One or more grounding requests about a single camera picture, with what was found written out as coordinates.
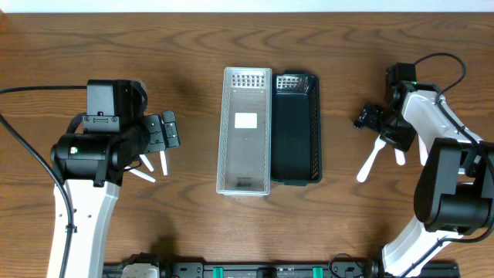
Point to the white plastic fork short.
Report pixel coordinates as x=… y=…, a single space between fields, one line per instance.
x=365 y=170

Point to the black mounting rail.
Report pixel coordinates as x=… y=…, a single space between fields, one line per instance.
x=148 y=265

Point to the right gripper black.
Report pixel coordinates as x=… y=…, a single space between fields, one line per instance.
x=396 y=137

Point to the clear plastic mesh basket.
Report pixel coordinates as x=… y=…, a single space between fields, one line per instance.
x=244 y=150

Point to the white plastic spoon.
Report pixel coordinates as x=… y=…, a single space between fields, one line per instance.
x=146 y=162
x=163 y=162
x=423 y=151
x=140 y=174

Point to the white plastic fork long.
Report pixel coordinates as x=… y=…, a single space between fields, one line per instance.
x=399 y=157

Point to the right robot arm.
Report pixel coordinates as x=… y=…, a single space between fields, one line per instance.
x=453 y=199

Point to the black plastic mesh basket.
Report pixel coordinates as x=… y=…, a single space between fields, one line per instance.
x=296 y=146

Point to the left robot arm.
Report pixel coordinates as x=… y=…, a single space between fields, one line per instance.
x=90 y=160

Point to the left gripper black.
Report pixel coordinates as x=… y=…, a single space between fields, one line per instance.
x=155 y=135

